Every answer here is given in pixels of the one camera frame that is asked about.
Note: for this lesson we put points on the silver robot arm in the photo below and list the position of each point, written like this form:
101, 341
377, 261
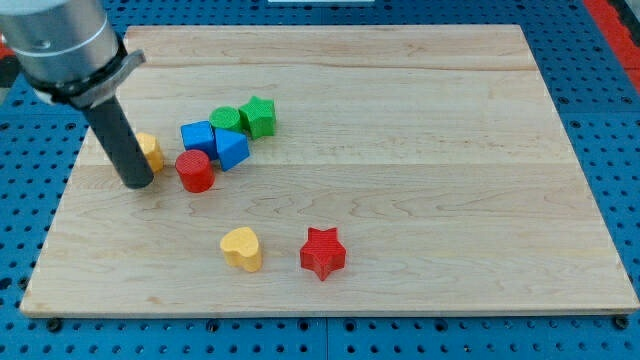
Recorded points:
68, 49

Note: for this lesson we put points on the blue cube block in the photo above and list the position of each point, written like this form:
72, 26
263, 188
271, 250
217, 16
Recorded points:
199, 136

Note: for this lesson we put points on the wooden board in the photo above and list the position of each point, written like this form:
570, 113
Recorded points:
435, 150

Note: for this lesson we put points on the red star block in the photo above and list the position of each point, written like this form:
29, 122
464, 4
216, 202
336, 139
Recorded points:
322, 253

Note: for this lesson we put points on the green star block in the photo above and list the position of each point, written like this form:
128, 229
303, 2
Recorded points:
258, 117

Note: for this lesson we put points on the blue triangle block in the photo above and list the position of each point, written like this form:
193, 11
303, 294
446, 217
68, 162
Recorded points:
232, 148

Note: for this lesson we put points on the yellow heart block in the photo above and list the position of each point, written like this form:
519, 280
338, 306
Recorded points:
241, 248

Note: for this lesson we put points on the green cylinder block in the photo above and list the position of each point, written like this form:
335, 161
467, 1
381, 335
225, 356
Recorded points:
227, 118

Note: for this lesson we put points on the red cylinder block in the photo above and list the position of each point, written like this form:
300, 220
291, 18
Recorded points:
195, 171

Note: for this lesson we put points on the yellow hexagon block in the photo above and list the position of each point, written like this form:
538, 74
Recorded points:
151, 149

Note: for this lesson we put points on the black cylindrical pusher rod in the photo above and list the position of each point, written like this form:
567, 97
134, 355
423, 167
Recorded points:
114, 133

